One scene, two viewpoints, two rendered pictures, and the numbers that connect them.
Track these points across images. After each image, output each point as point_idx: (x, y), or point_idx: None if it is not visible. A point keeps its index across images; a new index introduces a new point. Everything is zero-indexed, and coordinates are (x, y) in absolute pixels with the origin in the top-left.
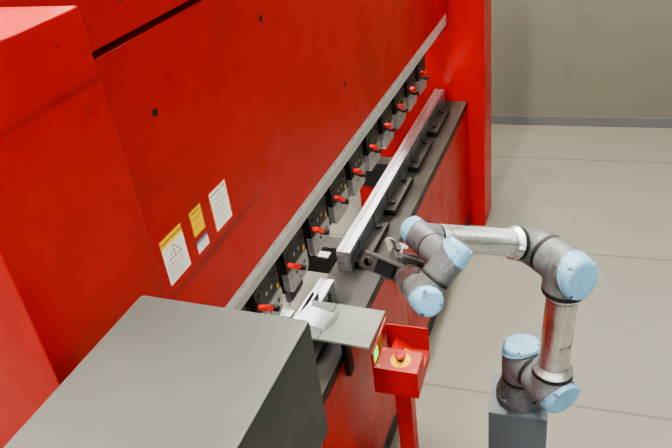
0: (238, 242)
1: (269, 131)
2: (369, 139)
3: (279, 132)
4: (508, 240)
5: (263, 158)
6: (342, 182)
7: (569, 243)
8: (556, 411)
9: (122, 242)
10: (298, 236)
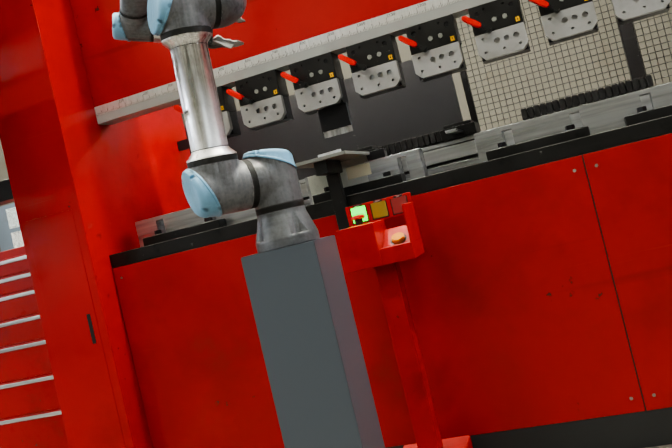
0: (219, 30)
1: None
2: None
3: None
4: None
5: None
6: (443, 31)
7: None
8: (192, 209)
9: None
10: (321, 59)
